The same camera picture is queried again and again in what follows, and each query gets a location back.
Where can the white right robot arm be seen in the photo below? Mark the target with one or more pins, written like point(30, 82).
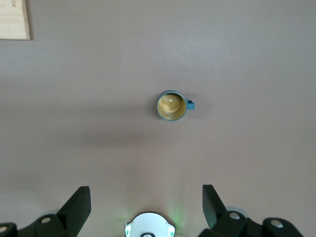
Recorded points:
point(148, 224)

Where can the brown table cover sheet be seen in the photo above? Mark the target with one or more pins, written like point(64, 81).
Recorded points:
point(98, 98)

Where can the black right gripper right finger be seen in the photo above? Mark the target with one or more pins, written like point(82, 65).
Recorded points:
point(214, 212)

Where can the teal cup with tan inside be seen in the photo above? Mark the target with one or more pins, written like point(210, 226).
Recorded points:
point(170, 106)

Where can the bamboo cutting board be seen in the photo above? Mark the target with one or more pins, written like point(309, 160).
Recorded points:
point(12, 19)

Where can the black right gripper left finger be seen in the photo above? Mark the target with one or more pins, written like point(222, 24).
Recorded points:
point(71, 212)

